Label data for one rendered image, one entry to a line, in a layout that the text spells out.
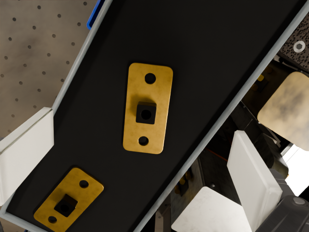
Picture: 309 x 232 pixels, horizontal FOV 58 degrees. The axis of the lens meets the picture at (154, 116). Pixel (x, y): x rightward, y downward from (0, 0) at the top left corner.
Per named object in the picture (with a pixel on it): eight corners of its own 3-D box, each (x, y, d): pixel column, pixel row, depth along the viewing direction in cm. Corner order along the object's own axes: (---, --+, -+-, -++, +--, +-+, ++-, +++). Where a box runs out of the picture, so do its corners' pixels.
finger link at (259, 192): (268, 188, 13) (284, 190, 13) (234, 129, 20) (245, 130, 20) (253, 238, 14) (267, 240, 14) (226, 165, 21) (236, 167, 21)
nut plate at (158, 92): (162, 153, 27) (161, 159, 26) (123, 148, 27) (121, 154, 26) (174, 66, 24) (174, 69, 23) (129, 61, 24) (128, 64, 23)
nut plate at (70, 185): (61, 233, 31) (58, 241, 30) (32, 215, 30) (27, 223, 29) (106, 185, 28) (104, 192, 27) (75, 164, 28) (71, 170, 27)
